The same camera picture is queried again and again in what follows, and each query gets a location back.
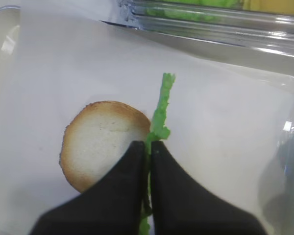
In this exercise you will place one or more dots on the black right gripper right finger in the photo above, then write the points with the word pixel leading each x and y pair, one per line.
pixel 181 206

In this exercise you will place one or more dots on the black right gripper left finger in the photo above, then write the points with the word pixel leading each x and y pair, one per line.
pixel 110 207

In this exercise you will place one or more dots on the green lettuce leaf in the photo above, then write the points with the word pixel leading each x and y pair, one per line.
pixel 157 131

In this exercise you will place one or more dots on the green lettuce pile in container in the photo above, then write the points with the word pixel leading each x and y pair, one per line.
pixel 193 15

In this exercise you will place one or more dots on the clear lettuce cheese container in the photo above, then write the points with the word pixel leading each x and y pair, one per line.
pixel 231 22

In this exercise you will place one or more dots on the toasted bottom bun half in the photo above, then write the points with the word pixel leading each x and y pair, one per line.
pixel 97 138

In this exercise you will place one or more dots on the white parchment paper sheet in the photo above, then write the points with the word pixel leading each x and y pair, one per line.
pixel 63 73

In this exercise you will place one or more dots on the silver metal tray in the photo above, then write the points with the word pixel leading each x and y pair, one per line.
pixel 272 137

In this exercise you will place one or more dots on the yellow cheese slices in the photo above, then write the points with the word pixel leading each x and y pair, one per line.
pixel 273 6

